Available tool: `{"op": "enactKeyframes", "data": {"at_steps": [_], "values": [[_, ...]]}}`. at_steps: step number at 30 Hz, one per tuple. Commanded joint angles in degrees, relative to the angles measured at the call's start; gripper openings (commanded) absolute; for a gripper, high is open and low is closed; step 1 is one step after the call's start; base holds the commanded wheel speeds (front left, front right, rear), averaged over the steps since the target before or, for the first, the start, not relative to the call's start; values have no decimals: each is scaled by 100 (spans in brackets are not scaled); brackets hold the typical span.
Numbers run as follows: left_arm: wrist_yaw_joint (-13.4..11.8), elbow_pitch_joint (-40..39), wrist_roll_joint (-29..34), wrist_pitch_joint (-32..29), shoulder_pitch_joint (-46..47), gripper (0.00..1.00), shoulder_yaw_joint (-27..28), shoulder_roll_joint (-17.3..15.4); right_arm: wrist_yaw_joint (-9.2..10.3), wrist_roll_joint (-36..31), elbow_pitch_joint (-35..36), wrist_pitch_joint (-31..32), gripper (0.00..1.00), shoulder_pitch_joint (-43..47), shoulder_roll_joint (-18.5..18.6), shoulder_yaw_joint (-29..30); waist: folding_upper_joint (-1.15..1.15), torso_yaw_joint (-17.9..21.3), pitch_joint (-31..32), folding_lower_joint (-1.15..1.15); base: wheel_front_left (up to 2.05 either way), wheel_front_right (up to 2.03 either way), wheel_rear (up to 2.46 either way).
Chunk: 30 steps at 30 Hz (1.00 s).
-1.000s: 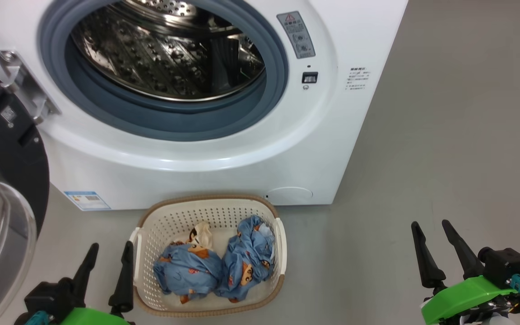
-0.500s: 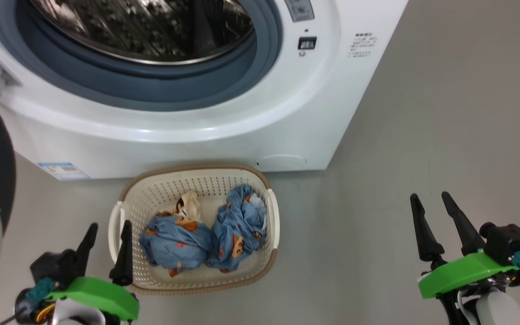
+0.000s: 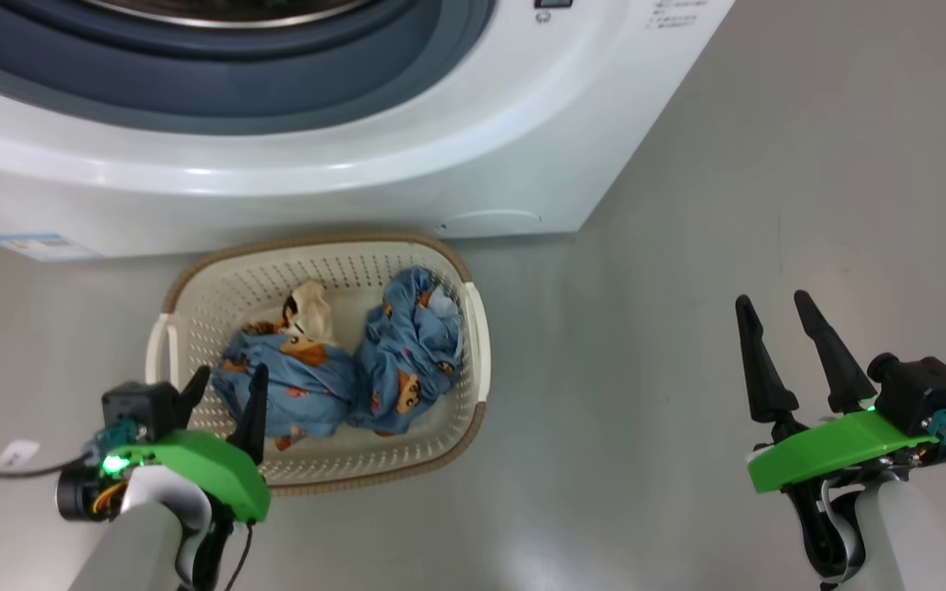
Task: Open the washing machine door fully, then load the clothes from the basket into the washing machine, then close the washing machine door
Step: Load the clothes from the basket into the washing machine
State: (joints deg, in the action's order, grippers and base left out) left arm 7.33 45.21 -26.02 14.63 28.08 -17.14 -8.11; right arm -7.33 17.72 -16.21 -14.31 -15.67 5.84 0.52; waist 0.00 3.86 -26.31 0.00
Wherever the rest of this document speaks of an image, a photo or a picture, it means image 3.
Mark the white front-load washing machine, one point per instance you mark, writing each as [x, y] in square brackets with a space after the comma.
[276, 156]

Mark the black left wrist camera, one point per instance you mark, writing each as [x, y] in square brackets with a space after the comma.
[140, 406]

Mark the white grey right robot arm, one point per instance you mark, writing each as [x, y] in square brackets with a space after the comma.
[908, 533]

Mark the blue white energy label sticker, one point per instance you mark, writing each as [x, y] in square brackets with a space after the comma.
[42, 245]

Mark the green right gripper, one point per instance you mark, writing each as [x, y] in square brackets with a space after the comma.
[826, 451]

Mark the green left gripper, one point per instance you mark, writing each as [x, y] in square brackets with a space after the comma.
[202, 464]

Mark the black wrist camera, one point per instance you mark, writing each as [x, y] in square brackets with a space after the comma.
[925, 394]
[140, 406]

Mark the cream perforated laundry basket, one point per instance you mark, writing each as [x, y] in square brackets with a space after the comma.
[342, 271]

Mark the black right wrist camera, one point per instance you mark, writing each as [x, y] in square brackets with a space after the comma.
[925, 394]

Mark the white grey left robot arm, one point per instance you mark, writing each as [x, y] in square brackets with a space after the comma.
[128, 550]

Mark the blue bear-print garment cream lining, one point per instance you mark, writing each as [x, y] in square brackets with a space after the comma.
[300, 386]

